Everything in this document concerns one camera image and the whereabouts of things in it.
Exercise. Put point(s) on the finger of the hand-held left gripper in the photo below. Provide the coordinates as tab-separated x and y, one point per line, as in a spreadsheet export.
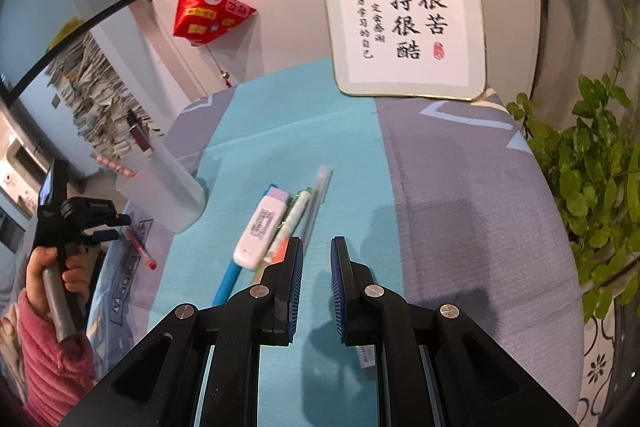
100	219
52	187

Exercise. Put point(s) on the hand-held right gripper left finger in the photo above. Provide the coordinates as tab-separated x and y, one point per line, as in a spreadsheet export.
295	287

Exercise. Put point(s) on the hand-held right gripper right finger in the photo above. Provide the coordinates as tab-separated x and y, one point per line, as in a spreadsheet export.
337	292

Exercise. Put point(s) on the red pen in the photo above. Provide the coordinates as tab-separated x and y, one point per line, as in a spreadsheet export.
142	252

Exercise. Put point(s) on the floral patterned pen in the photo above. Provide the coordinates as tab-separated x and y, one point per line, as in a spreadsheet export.
117	167

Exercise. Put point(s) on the white correction tape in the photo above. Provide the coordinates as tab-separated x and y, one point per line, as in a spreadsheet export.
260	227

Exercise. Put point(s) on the white eraser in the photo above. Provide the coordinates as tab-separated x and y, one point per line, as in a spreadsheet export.
365	359

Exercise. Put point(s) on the frosted plastic cup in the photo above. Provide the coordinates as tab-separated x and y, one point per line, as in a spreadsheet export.
170	197

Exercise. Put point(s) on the green white pen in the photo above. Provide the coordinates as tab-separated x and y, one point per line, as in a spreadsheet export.
295	212

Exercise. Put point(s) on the black pen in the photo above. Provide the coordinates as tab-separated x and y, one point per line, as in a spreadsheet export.
139	134

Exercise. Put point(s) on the clear pen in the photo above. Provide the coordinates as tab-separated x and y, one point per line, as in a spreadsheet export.
320	187

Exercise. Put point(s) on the person's left hand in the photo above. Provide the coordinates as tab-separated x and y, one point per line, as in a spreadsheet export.
37	277

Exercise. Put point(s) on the tall stack of papers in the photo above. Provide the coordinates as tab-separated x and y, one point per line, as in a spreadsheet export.
95	97

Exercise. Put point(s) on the teal grey printed tablecloth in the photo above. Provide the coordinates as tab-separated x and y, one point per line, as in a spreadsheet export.
450	232

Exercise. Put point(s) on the red pyramid hanging ornament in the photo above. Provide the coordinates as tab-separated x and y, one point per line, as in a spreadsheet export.
205	12

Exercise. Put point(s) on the green potted plant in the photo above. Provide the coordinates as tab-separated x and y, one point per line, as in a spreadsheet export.
590	187

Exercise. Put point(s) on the floral patterned plant pot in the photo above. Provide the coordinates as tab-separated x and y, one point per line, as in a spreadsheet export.
600	372

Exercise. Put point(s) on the framed calligraphy sign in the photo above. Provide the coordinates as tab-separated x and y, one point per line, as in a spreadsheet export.
400	7

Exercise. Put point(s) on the dark wall switch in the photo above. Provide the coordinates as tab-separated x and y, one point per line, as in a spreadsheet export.
55	100

